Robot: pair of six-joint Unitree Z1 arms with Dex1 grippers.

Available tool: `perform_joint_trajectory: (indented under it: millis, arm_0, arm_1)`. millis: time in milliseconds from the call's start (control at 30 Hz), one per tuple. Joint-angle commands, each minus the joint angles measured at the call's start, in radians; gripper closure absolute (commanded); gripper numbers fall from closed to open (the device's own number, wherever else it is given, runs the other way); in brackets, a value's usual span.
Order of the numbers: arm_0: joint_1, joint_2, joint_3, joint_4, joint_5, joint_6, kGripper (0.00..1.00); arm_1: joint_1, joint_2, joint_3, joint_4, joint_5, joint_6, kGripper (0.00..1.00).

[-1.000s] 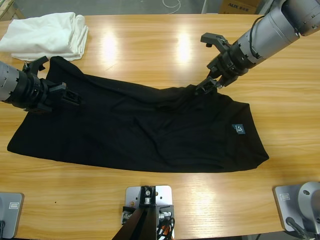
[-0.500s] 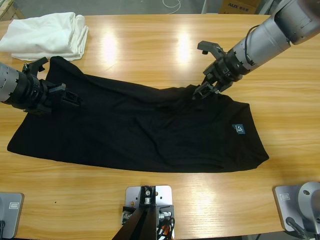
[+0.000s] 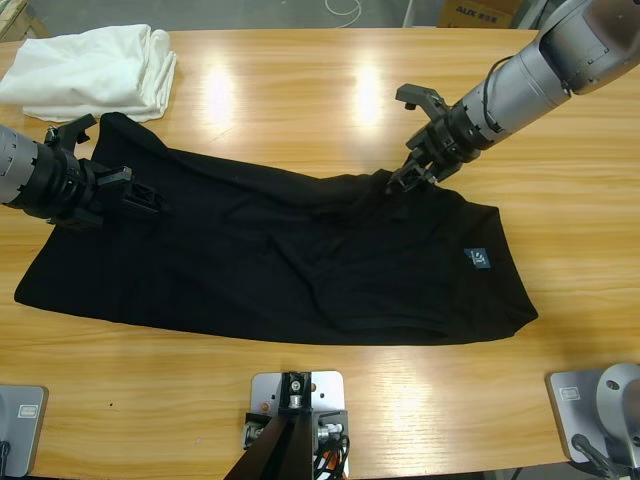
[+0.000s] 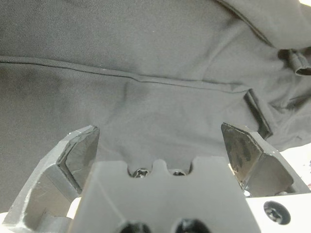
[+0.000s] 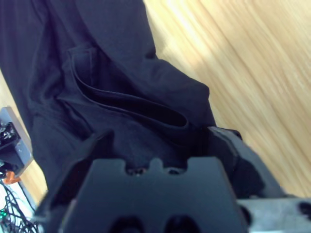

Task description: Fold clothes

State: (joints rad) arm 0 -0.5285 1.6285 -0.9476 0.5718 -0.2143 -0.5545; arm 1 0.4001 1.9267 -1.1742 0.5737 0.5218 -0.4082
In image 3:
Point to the silver connector plug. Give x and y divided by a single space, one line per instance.
330 431
252 434

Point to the AUX cardboard box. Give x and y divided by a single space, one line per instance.
475 12

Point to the black Unitree polo shirt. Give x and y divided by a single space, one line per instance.
275 260

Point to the dark camera post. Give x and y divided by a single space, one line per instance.
270 460

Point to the wooden pallet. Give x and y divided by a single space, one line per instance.
17 20

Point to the white upright post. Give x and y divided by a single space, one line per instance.
409 12

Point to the white mount block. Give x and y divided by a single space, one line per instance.
330 395

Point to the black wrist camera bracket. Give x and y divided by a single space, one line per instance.
425 97
70 130

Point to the grey metal leg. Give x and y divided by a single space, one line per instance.
530 12

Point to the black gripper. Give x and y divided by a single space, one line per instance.
450 142
75 190

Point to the white folded cloth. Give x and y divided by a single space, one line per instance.
85 75

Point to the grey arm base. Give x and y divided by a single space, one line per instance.
570 405
25 435

